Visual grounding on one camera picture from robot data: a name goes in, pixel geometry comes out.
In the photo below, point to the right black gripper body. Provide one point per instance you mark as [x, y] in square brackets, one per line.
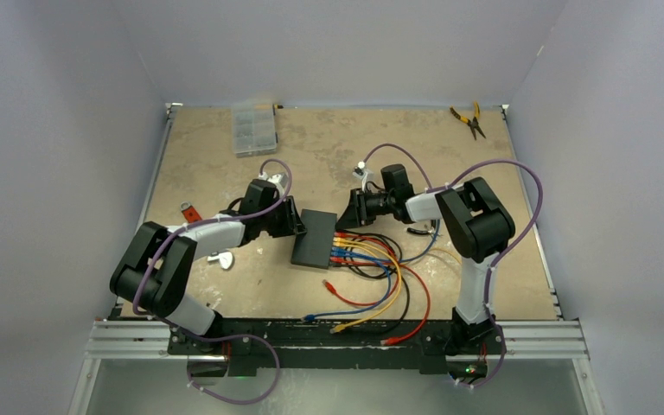
[372, 206]

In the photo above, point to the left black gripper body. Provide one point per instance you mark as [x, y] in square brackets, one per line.
[278, 221]

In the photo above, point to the black network switch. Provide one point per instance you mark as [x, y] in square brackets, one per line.
[313, 248]

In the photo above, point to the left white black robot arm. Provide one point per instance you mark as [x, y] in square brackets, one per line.
[154, 270]

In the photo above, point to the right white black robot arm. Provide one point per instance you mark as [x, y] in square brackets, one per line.
[478, 225]

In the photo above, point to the small black cutters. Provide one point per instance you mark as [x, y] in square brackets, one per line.
[420, 232]

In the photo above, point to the silver round metal piece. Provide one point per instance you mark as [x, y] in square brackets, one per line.
[224, 259]

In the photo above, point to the clear plastic organizer box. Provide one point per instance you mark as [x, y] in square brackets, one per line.
[254, 128]

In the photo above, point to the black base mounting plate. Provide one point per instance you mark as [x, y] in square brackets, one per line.
[244, 345]

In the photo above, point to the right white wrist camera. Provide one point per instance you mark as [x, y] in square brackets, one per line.
[363, 173]

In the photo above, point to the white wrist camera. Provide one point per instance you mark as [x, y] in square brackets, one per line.
[279, 180]
[363, 173]

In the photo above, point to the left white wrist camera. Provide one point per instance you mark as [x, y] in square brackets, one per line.
[279, 180]

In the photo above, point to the yellow handled pliers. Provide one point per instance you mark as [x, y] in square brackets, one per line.
[472, 122]

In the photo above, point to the aluminium frame rail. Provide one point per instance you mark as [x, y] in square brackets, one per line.
[264, 296]

